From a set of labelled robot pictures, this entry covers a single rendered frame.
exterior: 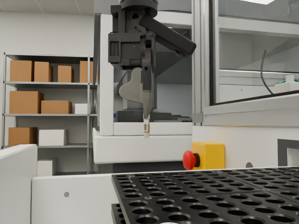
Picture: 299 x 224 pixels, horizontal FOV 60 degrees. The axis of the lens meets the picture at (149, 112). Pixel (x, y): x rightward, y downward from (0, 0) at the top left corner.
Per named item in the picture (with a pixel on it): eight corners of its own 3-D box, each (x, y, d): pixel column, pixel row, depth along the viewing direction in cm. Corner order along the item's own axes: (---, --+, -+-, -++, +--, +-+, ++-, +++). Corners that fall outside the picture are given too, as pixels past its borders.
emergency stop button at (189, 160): (187, 172, 51) (187, 151, 51) (180, 168, 55) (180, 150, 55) (202, 171, 52) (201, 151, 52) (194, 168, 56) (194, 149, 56)
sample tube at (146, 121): (143, 138, 48) (143, 113, 48) (143, 138, 49) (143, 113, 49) (149, 138, 47) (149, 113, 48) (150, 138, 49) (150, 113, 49)
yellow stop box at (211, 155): (202, 181, 50) (201, 144, 50) (188, 174, 57) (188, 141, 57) (226, 180, 51) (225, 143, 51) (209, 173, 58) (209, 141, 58)
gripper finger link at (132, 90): (120, 118, 48) (121, 70, 49) (152, 118, 48) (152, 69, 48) (117, 117, 45) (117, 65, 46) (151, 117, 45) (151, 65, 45)
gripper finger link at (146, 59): (143, 93, 48) (143, 47, 49) (152, 93, 48) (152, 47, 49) (139, 88, 44) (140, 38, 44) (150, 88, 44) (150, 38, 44)
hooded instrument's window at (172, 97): (97, 135, 97) (98, 17, 99) (93, 127, 271) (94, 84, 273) (344, 133, 122) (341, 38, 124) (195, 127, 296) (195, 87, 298)
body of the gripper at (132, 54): (116, 74, 53) (116, 16, 53) (158, 73, 52) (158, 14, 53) (107, 66, 45) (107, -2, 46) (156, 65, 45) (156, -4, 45)
